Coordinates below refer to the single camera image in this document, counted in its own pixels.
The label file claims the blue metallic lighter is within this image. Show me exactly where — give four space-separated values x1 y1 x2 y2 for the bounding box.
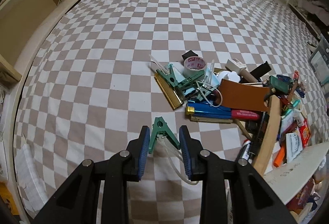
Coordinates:
186 101 232 119

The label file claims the white zip tie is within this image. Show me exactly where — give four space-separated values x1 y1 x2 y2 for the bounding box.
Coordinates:
159 136 200 186

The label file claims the pile of clothes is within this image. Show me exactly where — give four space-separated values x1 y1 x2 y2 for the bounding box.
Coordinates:
295 0 328 30

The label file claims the red pen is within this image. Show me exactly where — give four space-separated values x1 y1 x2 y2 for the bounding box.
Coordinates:
231 109 260 121

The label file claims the brown leather pouch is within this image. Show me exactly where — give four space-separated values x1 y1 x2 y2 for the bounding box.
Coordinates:
219 79 270 111

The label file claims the tape roll red print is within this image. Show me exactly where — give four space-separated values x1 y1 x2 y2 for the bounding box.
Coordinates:
183 56 207 77

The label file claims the clear plastic storage bin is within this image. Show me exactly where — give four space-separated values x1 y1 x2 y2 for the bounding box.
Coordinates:
308 34 329 86

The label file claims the gold metal bar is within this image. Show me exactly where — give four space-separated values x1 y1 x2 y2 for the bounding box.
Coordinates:
154 73 183 110

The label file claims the checkered bed sheet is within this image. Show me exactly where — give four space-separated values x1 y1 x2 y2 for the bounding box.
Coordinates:
13 0 328 217

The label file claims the long wooden block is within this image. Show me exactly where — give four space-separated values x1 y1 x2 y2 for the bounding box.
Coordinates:
252 96 281 176

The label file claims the wooden bedside shelf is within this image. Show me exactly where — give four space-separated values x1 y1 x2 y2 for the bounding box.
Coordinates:
1 0 79 86

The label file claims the red snack packet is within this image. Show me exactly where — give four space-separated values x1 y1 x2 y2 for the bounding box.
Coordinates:
299 118 311 148

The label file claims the green plastic clip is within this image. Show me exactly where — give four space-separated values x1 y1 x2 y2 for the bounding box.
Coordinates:
148 117 181 154

